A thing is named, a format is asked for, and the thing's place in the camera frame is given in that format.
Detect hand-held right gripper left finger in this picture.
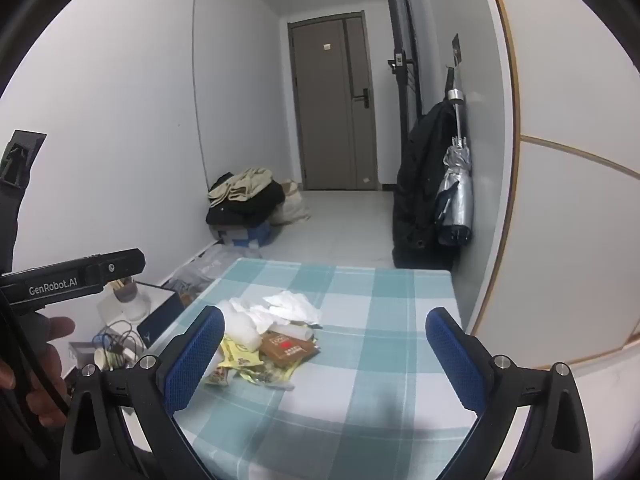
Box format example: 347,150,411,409
59,305,226,480

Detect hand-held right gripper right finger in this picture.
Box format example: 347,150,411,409
425,306,594,480

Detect large yellow snack packet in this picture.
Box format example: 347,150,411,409
220,335,299,386

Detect brown snack packet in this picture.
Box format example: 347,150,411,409
260,330,321,371

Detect person's left hand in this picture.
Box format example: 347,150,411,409
0,316,76,417

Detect small yellow wrapper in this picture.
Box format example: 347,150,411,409
202,365,231,389

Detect dark tablet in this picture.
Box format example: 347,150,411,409
135,282,187,348

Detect white crumpled plastic bag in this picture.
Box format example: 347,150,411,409
215,298,266,351

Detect white side table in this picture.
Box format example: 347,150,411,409
65,280,188,461

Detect grey cup with sticks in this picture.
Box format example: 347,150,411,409
112,276,152,322

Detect teal checked tablecloth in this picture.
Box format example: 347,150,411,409
122,258,476,480

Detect white crumpled tissue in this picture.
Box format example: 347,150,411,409
247,290,325,333

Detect blue cardboard box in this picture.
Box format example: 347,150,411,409
215,220,273,250

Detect black clothes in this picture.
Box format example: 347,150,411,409
205,172,287,227

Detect silver folded umbrella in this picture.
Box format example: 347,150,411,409
434,67,474,247

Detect black hanging coat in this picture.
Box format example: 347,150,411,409
391,101,463,271

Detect white tote bag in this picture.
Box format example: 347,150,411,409
270,178,312,226

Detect beige clothes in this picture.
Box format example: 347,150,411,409
207,166,274,208

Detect grey door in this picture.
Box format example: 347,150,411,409
287,11,380,192

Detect black metal rack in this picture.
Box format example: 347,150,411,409
380,0,426,126

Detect black charger cables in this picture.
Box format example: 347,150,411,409
97,320,146,361

